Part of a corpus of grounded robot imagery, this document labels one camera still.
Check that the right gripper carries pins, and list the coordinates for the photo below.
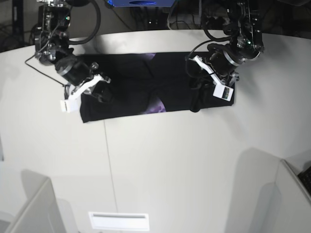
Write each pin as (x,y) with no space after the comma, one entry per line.
(85,79)

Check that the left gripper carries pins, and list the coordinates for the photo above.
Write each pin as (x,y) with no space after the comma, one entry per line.
(222,64)

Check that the black T-shirt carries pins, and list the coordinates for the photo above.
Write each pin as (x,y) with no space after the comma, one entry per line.
(141,84)

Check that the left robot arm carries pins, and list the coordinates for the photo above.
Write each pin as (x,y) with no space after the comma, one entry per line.
(242,35)

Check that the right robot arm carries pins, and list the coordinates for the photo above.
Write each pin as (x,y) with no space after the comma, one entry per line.
(53,47)

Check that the blue computer case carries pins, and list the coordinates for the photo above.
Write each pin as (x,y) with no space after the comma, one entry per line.
(141,3)

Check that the black keyboard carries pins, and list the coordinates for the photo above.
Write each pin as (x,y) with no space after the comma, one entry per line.
(305,178)

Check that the left white partition panel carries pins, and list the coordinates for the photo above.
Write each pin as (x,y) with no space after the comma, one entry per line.
(28,204)

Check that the white partition panel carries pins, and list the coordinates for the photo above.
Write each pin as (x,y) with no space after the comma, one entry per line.
(284,206)
(28,204)

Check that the right white partition panel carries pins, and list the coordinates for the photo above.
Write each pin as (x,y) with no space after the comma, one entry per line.
(284,206)

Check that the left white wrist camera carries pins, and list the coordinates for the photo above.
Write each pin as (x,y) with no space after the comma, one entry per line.
(223,92)

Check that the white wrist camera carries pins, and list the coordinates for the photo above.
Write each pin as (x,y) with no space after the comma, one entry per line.
(69,106)
(223,92)

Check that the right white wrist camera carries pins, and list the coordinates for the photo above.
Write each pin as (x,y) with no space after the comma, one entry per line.
(69,106)

